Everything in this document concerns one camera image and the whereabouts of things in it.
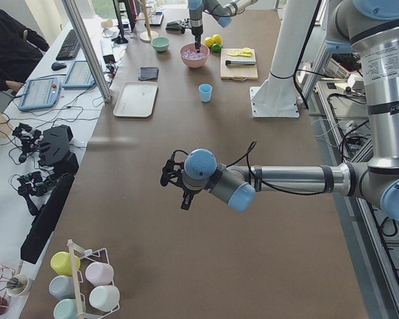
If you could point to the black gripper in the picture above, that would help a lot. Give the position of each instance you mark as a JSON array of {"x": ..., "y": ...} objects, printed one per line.
[
  {"x": 188, "y": 192},
  {"x": 196, "y": 30}
]

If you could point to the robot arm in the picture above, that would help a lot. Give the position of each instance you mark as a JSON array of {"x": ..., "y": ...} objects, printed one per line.
[
  {"x": 223, "y": 14},
  {"x": 372, "y": 29}
]

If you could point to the pile of clear ice cubes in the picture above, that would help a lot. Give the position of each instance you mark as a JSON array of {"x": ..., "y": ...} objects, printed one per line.
[{"x": 192, "y": 54}]

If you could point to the steel ice scoop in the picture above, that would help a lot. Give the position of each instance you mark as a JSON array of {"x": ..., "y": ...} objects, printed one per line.
[{"x": 174, "y": 26}]

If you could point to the blue plastic cup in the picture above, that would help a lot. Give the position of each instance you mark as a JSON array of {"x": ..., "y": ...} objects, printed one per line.
[{"x": 205, "y": 92}]

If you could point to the wooden cup stand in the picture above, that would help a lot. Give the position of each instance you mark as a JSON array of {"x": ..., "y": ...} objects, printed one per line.
[{"x": 148, "y": 35}]

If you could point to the pink cup on rack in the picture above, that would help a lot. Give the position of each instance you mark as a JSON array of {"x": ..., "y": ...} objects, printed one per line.
[{"x": 99, "y": 274}]

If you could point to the white cup on rack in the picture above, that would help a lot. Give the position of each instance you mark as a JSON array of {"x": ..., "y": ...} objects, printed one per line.
[{"x": 104, "y": 298}]

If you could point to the yellow cup on rack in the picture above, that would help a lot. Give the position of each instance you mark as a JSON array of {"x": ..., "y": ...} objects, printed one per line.
[{"x": 60, "y": 263}]

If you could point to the grey cup on rack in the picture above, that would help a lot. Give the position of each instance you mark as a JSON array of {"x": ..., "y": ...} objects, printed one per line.
[{"x": 61, "y": 287}]

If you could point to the mint cup on rack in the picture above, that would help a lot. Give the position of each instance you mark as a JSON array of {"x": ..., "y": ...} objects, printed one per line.
[{"x": 65, "y": 309}]

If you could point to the paper cup with tools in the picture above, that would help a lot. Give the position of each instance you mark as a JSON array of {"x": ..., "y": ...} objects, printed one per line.
[{"x": 19, "y": 285}]

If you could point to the yellow lemon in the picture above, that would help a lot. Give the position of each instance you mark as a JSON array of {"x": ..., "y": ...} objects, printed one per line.
[
  {"x": 208, "y": 41},
  {"x": 217, "y": 38}
]

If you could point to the pink bowl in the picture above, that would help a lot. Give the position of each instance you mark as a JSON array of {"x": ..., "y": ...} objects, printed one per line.
[{"x": 195, "y": 63}]

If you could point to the green lime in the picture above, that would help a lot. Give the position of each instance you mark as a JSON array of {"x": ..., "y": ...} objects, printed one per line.
[{"x": 216, "y": 48}]

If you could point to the yellow plastic knife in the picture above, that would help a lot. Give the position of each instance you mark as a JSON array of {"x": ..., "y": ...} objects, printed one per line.
[{"x": 238, "y": 53}]

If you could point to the steel muddler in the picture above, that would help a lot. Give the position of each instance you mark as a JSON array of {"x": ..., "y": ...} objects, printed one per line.
[{"x": 240, "y": 62}]

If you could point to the green bowl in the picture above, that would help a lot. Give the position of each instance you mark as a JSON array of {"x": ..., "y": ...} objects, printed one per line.
[{"x": 160, "y": 44}]

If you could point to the bamboo cutting board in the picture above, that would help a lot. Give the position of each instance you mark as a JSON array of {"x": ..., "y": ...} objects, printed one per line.
[{"x": 237, "y": 72}]

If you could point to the grey folded cloth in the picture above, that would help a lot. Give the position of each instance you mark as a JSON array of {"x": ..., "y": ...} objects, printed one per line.
[{"x": 148, "y": 73}]

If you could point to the cream rabbit tray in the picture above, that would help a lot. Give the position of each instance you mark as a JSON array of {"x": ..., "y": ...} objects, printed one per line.
[{"x": 136, "y": 99}]

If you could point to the blue teach pendant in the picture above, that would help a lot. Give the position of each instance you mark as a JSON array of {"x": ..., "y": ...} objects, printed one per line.
[
  {"x": 79, "y": 76},
  {"x": 40, "y": 93}
]

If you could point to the black keyboard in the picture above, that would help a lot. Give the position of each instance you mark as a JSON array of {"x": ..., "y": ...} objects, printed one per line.
[{"x": 70, "y": 47}]

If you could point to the black computer mouse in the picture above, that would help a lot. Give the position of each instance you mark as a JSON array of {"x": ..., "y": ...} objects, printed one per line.
[{"x": 58, "y": 66}]

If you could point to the black gripper parts pile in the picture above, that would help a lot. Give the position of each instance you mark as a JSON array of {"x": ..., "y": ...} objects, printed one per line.
[{"x": 53, "y": 147}]

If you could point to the black long bar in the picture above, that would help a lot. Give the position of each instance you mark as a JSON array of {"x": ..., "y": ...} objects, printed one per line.
[{"x": 46, "y": 220}]

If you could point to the person in black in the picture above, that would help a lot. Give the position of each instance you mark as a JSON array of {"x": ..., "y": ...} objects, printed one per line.
[{"x": 21, "y": 49}]

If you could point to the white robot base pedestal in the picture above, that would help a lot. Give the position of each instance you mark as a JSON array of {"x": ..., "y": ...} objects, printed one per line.
[{"x": 277, "y": 96}]

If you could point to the white wire cup rack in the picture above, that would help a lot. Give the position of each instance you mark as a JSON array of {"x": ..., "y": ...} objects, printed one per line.
[{"x": 80, "y": 259}]

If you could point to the aluminium frame post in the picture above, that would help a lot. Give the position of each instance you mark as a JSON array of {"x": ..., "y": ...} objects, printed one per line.
[{"x": 78, "y": 25}]

